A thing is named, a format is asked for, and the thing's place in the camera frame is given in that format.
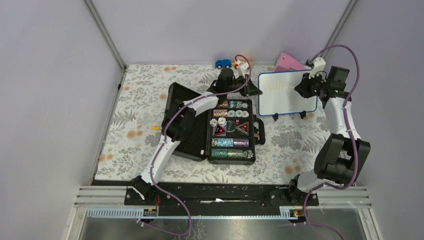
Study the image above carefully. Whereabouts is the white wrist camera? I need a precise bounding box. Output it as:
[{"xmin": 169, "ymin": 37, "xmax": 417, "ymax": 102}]
[
  {"xmin": 307, "ymin": 57, "xmax": 326, "ymax": 79},
  {"xmin": 237, "ymin": 61, "xmax": 250, "ymax": 76}
]

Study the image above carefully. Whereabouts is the clear dealer button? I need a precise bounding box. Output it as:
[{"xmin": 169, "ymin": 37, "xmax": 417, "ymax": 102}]
[{"xmin": 226, "ymin": 120, "xmax": 237, "ymax": 133}]

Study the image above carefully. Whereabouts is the blue toy car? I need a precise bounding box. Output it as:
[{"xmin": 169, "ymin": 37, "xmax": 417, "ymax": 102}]
[{"xmin": 215, "ymin": 59, "xmax": 232, "ymax": 69}]

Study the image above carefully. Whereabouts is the red triangle all-in marker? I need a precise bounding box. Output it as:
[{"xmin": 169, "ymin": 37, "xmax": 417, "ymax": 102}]
[{"xmin": 212, "ymin": 124, "xmax": 227, "ymax": 137}]

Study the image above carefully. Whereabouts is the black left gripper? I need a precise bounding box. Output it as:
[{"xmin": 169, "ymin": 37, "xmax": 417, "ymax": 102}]
[{"xmin": 224, "ymin": 74, "xmax": 261, "ymax": 97}]

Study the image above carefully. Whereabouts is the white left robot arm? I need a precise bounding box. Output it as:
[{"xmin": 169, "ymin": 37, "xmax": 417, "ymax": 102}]
[{"xmin": 128, "ymin": 66, "xmax": 252, "ymax": 206}]

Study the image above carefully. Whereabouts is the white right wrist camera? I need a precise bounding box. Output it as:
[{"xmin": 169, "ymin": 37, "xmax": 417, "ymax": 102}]
[{"xmin": 307, "ymin": 57, "xmax": 326, "ymax": 79}]

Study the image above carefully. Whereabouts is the blue framed whiteboard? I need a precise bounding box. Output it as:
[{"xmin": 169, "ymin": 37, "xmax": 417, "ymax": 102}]
[{"xmin": 257, "ymin": 70, "xmax": 318, "ymax": 117}]

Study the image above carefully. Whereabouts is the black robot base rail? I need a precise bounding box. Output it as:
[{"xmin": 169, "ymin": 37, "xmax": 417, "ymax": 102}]
[{"xmin": 124, "ymin": 179, "xmax": 319, "ymax": 217}]

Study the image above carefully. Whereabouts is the black poker chip case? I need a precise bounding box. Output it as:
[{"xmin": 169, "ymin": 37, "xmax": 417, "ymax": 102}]
[{"xmin": 164, "ymin": 82, "xmax": 266, "ymax": 165}]

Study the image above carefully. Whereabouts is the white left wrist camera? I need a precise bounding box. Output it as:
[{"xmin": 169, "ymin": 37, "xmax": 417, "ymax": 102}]
[{"xmin": 237, "ymin": 61, "xmax": 250, "ymax": 76}]

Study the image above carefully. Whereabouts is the pink box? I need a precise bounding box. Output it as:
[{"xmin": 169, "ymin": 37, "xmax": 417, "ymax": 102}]
[{"xmin": 274, "ymin": 52, "xmax": 309, "ymax": 72}]

